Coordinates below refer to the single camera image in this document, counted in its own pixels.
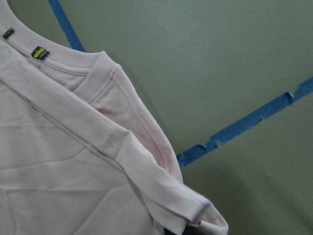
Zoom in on blue tape grid lines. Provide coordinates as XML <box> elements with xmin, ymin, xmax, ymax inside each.
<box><xmin>48</xmin><ymin>0</ymin><xmax>313</xmax><ymax>167</ymax></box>

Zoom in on pink t-shirt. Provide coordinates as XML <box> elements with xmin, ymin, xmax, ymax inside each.
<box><xmin>0</xmin><ymin>0</ymin><xmax>228</xmax><ymax>235</ymax></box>

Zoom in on brown paper table cover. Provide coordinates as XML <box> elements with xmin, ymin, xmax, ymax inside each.
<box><xmin>6</xmin><ymin>0</ymin><xmax>313</xmax><ymax>235</ymax></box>

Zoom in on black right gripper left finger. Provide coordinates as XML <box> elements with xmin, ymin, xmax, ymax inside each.
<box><xmin>163</xmin><ymin>228</ymin><xmax>174</xmax><ymax>235</ymax></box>

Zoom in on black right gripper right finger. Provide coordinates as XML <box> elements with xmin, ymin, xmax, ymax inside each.
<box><xmin>182</xmin><ymin>224</ymin><xmax>196</xmax><ymax>235</ymax></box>

